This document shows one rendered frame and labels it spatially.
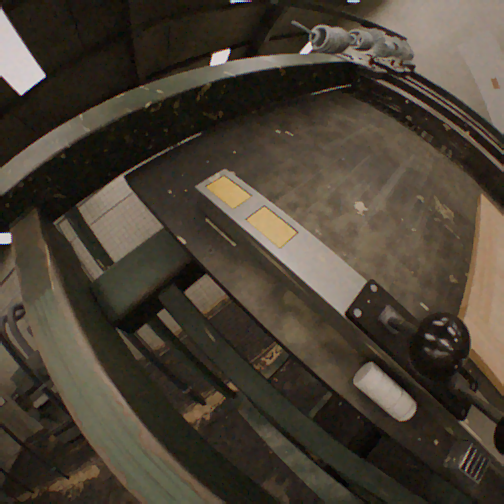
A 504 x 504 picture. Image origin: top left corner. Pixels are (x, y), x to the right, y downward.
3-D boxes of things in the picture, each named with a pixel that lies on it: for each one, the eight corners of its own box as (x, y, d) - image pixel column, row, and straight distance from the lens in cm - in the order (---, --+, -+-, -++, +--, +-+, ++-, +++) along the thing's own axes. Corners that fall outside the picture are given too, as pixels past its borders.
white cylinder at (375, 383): (347, 383, 27) (393, 421, 30) (361, 383, 24) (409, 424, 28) (362, 362, 27) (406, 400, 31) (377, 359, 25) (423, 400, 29)
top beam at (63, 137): (26, 248, 44) (-15, 209, 39) (20, 214, 52) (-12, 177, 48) (412, 76, 210) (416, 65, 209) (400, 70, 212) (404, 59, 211)
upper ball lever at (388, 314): (386, 343, 26) (449, 404, 14) (360, 320, 24) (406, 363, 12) (410, 315, 26) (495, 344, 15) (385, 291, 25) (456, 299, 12)
